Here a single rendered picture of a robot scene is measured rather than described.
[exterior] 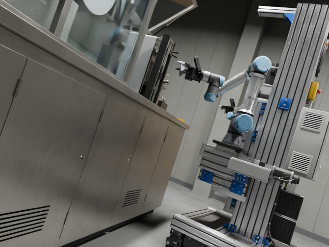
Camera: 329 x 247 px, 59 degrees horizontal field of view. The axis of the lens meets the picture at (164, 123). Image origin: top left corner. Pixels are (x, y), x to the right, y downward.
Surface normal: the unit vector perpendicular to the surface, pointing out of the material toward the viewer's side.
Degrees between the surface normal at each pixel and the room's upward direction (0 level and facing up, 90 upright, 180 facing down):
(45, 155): 90
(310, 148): 90
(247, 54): 90
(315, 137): 90
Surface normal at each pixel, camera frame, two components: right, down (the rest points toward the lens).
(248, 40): -0.43, -0.19
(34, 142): 0.90, 0.28
